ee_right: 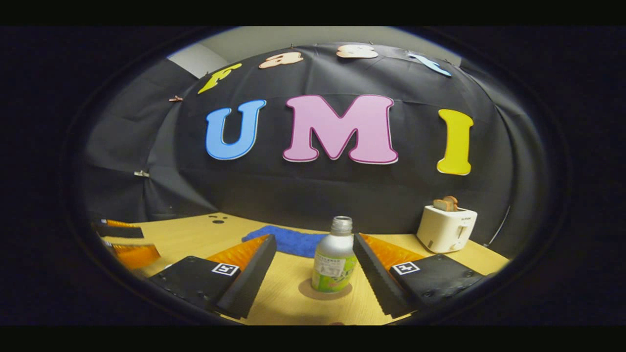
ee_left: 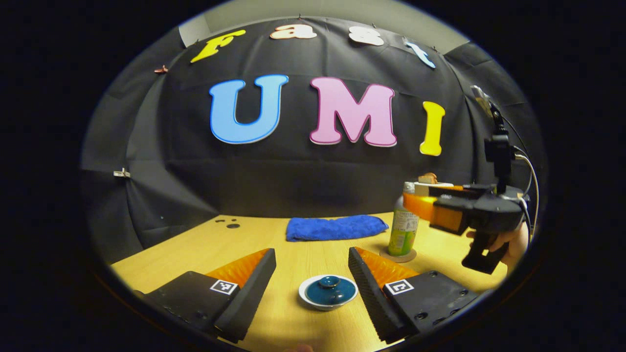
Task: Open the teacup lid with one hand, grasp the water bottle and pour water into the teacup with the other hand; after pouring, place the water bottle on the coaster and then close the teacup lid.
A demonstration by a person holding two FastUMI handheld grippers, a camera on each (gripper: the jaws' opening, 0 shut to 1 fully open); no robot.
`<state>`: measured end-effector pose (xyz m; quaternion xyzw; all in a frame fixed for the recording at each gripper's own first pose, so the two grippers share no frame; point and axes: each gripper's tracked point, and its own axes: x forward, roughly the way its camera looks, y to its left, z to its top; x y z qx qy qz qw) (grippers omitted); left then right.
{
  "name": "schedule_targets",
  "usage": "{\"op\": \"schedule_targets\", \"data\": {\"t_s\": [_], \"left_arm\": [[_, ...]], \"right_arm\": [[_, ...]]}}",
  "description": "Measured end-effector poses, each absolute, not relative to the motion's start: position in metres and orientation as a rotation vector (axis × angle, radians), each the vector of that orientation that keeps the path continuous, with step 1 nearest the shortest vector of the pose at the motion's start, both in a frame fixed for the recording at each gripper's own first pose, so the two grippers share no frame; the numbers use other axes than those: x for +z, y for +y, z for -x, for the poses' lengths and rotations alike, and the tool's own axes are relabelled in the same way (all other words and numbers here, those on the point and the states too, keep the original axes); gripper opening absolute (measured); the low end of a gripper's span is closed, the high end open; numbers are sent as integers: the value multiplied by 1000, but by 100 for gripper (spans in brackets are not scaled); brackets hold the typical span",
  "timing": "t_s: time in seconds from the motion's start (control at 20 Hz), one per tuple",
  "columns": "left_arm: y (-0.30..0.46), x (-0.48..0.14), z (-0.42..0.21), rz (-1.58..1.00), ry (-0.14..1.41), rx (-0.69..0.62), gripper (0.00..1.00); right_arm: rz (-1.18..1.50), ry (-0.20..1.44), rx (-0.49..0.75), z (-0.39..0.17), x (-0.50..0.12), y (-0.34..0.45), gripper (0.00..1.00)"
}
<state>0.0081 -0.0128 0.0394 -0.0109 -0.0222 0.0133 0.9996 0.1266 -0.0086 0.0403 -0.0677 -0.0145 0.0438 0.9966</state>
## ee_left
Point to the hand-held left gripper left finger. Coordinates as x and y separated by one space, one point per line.
249 298

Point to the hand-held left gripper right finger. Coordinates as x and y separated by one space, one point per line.
371 303

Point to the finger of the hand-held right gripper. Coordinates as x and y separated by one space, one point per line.
464 190
447 217

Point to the silver green water bottle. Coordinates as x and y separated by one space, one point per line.
403 230

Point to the round brown coaster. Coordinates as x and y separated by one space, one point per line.
410 256

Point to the white toaster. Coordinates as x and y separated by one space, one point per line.
423 189

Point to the toast slice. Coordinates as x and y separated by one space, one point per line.
428 178

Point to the blue towel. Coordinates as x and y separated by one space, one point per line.
337 228

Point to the black backdrop cloth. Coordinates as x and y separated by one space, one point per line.
293 181

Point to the small white clip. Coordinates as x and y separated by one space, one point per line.
121 172

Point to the small red clip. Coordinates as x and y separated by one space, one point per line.
160 69

